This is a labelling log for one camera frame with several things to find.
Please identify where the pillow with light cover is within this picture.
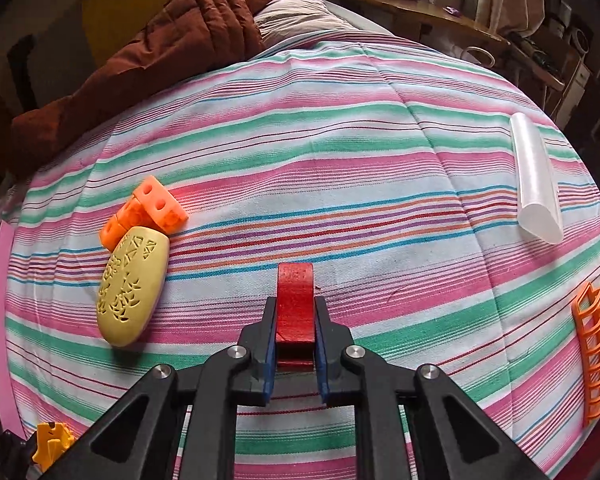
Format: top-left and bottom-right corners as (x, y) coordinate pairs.
(253, 0), (382, 51)

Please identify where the white translucent tube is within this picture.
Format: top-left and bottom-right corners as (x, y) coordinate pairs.
(509, 113), (564, 245)

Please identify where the dark red plastic clip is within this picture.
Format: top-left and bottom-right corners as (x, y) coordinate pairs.
(275, 262), (315, 372)

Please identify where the yellow perforated oval shell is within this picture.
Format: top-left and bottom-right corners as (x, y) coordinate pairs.
(96, 226), (170, 348)

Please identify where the orange cube block piece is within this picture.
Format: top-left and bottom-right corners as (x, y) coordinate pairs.
(99, 176), (188, 252)

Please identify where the wooden side desk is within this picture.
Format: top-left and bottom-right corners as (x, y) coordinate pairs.
(340, 0), (565, 92)

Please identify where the orange-yellow plastic bracket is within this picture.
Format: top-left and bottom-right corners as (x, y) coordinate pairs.
(32, 422), (76, 472)

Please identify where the rust brown quilted blanket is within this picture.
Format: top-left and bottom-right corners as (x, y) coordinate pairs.
(9, 0), (273, 178)

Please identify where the orange lattice plastic piece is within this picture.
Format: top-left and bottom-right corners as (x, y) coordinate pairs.
(571, 282), (600, 428)

